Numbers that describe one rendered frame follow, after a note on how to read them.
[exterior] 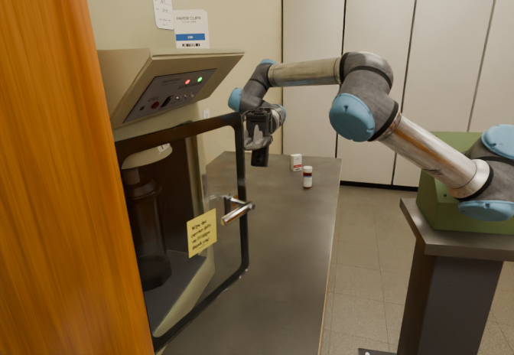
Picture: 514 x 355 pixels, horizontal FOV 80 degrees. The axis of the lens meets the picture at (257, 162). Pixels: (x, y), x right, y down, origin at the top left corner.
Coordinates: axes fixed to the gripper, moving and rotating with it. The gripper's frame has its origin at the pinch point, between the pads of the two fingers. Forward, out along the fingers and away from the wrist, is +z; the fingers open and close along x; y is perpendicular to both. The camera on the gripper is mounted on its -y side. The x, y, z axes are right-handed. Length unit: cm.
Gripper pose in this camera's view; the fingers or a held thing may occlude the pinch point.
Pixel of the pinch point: (245, 149)
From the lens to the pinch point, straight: 75.9
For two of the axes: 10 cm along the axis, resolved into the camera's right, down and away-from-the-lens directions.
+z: -2.7, 3.3, -9.0
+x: 9.6, 0.7, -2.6
